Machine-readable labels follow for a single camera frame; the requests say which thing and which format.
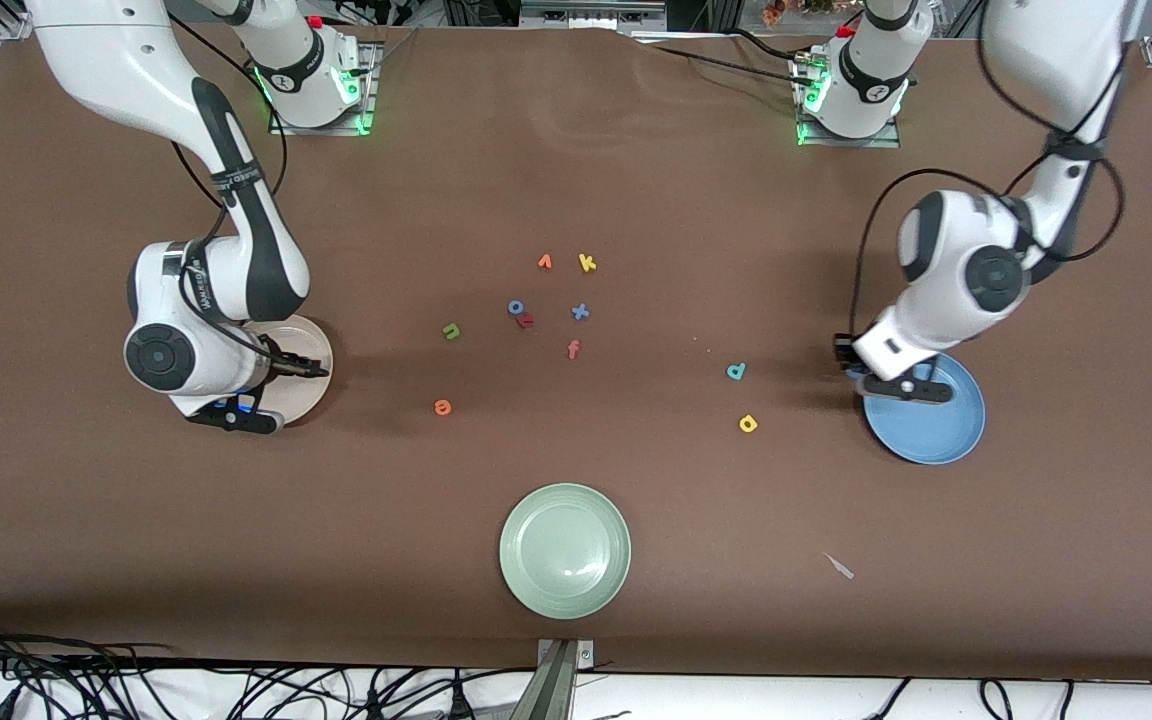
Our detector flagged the beige plate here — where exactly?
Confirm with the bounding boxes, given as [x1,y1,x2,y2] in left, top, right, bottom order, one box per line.
[232,313,335,429]

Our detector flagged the blue plate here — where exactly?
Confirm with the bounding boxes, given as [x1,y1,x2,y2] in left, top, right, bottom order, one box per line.
[862,350,987,466]

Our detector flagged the brown table cover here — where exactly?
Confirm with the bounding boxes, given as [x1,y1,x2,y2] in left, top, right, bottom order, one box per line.
[0,15,1152,683]

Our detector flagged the pale green plate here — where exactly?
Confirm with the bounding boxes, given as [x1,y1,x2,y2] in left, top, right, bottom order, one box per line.
[498,483,633,621]

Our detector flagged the dried flowers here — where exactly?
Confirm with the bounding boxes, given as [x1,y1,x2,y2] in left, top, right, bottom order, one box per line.
[761,0,862,27]

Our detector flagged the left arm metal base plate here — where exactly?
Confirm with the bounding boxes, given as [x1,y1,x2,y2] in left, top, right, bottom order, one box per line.
[791,55,903,150]

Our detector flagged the black base cable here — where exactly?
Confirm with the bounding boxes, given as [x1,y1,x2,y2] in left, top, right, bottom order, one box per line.
[636,40,809,87]
[731,27,817,63]

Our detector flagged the tangled black cables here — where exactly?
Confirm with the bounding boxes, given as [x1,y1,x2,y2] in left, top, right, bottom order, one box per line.
[0,615,637,720]

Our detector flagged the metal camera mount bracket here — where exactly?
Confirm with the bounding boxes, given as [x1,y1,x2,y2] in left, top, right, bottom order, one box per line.
[509,638,597,720]

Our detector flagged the grey metal frame piece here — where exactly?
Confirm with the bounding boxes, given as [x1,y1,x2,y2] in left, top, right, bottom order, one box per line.
[519,0,669,31]

